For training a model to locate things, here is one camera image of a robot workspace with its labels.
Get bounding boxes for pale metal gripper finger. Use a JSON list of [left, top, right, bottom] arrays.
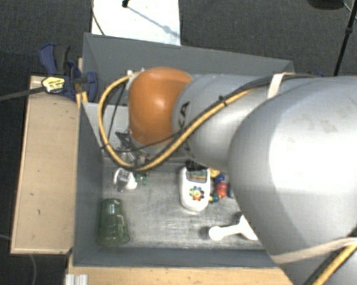
[[113, 166, 134, 182], [113, 178, 139, 194]]

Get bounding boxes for green glass cup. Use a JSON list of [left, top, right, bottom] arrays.
[[96, 197, 134, 249]]

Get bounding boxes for grey metal bin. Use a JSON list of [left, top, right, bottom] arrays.
[[65, 32, 298, 283]]

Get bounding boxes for white toy phone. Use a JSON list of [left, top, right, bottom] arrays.
[[176, 165, 213, 215]]

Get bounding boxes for pale wood board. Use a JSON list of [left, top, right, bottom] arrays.
[[10, 74, 88, 260]]

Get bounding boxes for colourful bead toy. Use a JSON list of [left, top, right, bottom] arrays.
[[207, 169, 236, 206]]

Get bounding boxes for white plastic scoop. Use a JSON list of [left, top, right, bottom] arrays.
[[207, 213, 261, 245]]

